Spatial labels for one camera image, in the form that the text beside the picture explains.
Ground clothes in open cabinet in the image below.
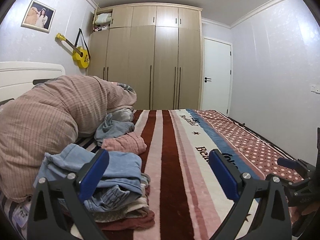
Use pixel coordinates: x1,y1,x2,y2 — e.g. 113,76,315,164
93,13,112,32

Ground light blue denim pants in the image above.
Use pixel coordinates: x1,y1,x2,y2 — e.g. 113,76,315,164
33,144,142,194

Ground patterned fleece bed blanket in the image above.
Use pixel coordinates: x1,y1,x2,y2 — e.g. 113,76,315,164
105,109,301,239

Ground grey blue crumpled garment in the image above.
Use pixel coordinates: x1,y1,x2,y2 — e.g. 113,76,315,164
94,113,135,146

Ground framed wall photo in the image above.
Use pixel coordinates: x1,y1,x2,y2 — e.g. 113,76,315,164
21,0,56,34

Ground wall socket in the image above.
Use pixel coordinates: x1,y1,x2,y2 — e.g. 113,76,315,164
310,85,320,94

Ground stack of folded clothes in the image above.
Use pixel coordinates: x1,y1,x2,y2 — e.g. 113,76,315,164
84,173,155,231

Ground white bed headboard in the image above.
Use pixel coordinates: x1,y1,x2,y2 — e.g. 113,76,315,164
1,61,66,102

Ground yellow guitar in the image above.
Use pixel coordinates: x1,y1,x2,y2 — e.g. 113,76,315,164
56,28,91,69

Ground pink striped duvet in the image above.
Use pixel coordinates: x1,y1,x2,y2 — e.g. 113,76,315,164
1,75,137,203

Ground white room door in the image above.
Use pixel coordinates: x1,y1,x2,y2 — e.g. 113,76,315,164
201,37,232,115

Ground beige wooden wardrobe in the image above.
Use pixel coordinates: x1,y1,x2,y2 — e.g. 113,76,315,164
87,3,203,110

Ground pink folded garment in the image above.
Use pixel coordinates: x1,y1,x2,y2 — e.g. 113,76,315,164
101,132,147,155

